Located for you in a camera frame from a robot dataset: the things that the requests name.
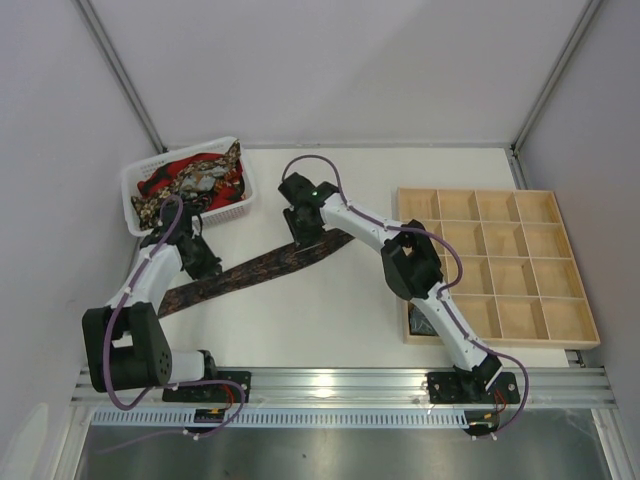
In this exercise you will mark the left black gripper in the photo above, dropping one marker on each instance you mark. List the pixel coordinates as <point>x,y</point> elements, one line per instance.
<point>203,260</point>

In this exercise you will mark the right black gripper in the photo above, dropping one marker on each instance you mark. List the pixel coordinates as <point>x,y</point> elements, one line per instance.
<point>304,232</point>

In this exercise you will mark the dark paisley necktie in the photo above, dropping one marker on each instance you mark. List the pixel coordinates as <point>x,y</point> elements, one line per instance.
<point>282,261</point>

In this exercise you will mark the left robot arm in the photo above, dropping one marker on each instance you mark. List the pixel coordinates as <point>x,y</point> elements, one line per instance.
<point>125,345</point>

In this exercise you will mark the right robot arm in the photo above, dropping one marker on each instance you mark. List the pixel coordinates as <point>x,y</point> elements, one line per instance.
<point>411,265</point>

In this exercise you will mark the brown floral tie in basket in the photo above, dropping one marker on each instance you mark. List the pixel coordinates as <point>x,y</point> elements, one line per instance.
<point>150,207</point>

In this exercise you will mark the red patterned tie in basket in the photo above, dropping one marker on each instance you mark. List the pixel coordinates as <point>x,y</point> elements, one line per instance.
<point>170,172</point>

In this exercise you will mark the white plastic basket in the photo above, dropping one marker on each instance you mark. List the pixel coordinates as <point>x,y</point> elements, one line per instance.
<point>141,170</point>

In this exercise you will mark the rolled grey tie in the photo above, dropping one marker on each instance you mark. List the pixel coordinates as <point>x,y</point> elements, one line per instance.
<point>419,325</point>

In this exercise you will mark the wooden compartment tray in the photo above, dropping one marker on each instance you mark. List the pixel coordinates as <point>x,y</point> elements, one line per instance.
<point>521,286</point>

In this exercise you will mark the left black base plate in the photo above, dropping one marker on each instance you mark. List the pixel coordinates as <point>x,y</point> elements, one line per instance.
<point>227,389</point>

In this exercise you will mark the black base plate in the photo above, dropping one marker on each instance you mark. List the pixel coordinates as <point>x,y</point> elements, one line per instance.
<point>227,389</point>
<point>452,387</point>

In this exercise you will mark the aluminium rail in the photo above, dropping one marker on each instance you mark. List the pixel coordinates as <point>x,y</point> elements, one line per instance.
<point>320,387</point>

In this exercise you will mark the white slotted cable duct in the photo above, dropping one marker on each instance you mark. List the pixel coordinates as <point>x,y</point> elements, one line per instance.
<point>281,417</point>

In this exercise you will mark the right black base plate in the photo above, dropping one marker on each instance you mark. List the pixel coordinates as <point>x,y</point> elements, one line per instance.
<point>452,387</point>

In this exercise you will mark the left aluminium frame post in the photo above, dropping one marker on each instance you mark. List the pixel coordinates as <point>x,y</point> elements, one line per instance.
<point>108,51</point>

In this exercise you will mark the aluminium frame post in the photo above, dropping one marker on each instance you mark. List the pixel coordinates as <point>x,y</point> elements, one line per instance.
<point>108,51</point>
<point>568,51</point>

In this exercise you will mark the right aluminium frame post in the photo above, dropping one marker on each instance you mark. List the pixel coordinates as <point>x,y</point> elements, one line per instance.
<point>568,51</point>

